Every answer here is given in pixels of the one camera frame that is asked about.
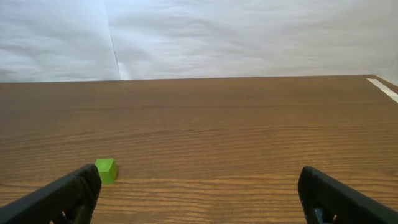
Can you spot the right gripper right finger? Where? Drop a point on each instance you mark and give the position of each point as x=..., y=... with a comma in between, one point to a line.
x=339, y=199

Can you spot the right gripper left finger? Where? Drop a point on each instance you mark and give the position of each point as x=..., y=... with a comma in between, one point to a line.
x=62, y=199

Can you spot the green cube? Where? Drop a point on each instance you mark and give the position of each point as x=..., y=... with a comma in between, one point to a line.
x=109, y=170

